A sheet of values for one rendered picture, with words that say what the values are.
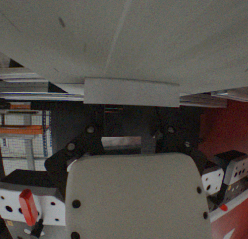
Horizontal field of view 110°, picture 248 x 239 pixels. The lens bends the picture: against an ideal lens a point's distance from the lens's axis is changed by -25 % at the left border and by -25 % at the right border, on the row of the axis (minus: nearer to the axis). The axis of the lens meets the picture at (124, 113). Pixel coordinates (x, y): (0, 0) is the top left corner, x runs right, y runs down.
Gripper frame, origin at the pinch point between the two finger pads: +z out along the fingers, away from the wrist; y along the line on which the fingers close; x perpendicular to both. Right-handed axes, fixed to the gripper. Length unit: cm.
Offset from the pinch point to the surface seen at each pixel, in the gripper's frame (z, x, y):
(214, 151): 12, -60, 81
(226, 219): -26, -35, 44
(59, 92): 7.3, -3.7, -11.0
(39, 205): -10.4, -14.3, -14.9
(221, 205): -15.6, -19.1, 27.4
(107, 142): 1.7, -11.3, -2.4
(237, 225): -36, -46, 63
